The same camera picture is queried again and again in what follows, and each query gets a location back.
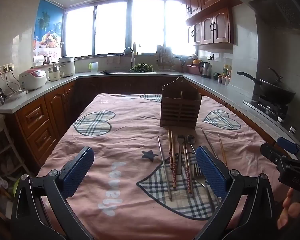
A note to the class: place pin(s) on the green leafy vegetables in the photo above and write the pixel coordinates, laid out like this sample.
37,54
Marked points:
142,68

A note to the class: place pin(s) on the steel range hood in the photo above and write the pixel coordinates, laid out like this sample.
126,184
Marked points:
277,7

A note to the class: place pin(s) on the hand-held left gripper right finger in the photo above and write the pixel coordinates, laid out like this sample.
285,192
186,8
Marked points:
211,170

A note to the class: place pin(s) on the pink printed tablecloth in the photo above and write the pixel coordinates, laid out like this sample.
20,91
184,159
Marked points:
120,142

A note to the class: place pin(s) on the pink plastic basin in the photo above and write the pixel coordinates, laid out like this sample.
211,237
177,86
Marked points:
192,69

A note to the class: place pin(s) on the white pink rice cooker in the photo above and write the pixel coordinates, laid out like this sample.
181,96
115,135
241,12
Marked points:
32,80

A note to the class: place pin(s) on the white spice jar set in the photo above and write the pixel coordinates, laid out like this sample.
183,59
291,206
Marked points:
223,80

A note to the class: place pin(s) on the metal dish rack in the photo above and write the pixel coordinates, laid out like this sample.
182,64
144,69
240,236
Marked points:
165,57

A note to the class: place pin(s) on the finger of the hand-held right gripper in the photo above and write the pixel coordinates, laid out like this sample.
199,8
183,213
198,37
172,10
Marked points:
268,151
286,143

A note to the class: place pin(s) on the metal chopstick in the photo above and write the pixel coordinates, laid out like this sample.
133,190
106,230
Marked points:
208,142
164,167

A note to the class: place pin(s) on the white wall outlet strip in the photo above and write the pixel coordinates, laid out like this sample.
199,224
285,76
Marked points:
5,68

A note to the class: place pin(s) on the kitchen sink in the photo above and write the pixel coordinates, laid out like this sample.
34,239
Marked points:
115,71

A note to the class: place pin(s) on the wooden utensil holder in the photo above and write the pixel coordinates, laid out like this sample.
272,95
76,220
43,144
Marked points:
180,105

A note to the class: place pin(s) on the steel electric kettle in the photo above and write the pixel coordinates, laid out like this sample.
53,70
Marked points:
206,70

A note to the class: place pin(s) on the pale dish cloth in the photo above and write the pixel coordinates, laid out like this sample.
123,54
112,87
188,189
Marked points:
113,59

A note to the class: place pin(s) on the yellow cap green bottle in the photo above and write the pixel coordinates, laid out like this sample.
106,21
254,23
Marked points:
225,70

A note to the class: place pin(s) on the wooden base cabinets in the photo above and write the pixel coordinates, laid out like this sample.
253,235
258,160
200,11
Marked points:
37,120

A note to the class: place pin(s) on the small white electric pot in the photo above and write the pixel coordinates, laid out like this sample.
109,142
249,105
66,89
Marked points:
55,74

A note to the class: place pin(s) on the dark knife holder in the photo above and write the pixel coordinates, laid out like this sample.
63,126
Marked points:
183,62

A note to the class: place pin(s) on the chrome sink faucet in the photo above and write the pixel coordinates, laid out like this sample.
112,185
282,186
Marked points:
133,60

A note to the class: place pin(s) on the tall white rice cooker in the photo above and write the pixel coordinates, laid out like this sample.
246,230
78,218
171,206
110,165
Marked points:
67,67

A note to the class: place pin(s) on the black clamp device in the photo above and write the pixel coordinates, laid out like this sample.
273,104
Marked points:
0,95

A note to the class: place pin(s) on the dark green mug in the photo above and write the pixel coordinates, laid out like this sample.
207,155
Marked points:
216,76

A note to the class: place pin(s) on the black wok with lid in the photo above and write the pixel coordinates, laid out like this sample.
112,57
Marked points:
275,90

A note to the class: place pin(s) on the paper towel roll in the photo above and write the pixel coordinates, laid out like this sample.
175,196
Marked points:
38,60

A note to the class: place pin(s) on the fruit and palm wall poster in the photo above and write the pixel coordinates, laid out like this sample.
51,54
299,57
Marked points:
48,22

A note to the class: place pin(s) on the person's right hand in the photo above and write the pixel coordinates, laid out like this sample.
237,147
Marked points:
288,206

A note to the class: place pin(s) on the white wall socket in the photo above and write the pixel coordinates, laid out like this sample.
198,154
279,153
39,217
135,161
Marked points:
210,56

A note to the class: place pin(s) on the wooden wall cabinets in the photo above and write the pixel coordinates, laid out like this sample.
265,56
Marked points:
216,27

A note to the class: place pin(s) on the large kitchen window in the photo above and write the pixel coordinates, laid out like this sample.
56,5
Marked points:
110,27

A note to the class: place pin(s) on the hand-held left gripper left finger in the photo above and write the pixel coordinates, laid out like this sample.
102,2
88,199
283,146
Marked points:
80,170

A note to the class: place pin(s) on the metal fork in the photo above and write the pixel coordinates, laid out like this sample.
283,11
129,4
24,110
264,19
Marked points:
198,171

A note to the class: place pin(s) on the gas stove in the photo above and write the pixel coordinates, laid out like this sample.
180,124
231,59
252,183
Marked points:
270,106

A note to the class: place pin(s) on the small dark-cap bottle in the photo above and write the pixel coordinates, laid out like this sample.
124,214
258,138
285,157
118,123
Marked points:
139,50

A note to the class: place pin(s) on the tall pale bottle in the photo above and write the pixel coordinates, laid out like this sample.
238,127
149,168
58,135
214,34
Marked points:
134,48

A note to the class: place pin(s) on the orange bowl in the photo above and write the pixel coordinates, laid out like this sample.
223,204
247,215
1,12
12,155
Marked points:
196,62

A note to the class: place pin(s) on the white metal rack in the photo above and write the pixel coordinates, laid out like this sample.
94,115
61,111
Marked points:
11,142

